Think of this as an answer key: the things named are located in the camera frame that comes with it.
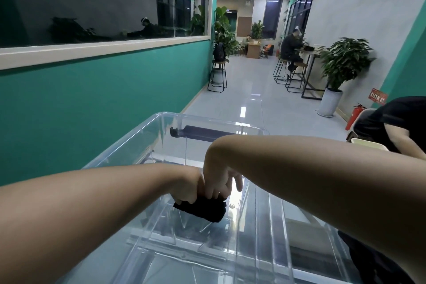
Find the person's left hand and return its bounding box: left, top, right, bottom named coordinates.
left=171, top=167, right=205, bottom=206

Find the person's right hand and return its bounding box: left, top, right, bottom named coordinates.
left=203, top=146, right=245, bottom=201

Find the black cylindrical handle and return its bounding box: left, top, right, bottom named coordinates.
left=173, top=193, right=228, bottom=223

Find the person's right forearm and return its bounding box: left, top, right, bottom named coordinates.
left=208, top=135, right=426, bottom=284

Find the person's left forearm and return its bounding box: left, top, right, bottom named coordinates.
left=0, top=164, right=187, bottom=284

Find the black tube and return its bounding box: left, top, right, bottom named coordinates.
left=170, top=125, right=237, bottom=143

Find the clear plastic storage box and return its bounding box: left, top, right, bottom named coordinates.
left=56, top=111, right=364, bottom=284

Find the black metal bar stool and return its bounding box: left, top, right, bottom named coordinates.
left=286, top=62, right=309, bottom=94
left=207, top=59, right=230, bottom=93
left=273, top=58, right=291, bottom=85

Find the black backpack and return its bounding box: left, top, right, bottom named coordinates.
left=213, top=42, right=227, bottom=61

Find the wooden desk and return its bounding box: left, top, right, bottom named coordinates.
left=246, top=42, right=264, bottom=59

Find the red fire extinguisher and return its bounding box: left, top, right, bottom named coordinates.
left=345, top=103, right=367, bottom=131

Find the tall leafy green plant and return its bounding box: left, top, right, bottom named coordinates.
left=213, top=6, right=239, bottom=59

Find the small green potted plant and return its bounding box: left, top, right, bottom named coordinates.
left=250, top=20, right=265, bottom=44

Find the brown cork board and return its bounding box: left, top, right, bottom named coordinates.
left=237, top=16, right=254, bottom=37

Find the large plant in white pot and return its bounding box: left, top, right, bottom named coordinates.
left=316, top=37, right=377, bottom=118

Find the black framed glass partition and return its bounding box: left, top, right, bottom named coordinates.
left=284, top=0, right=316, bottom=39

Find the white framed glass window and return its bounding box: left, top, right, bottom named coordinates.
left=0, top=0, right=213, bottom=71

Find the high table with black frame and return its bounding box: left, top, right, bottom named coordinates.
left=301, top=48, right=330, bottom=100

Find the red wall sign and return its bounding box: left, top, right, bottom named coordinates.
left=369, top=88, right=389, bottom=105

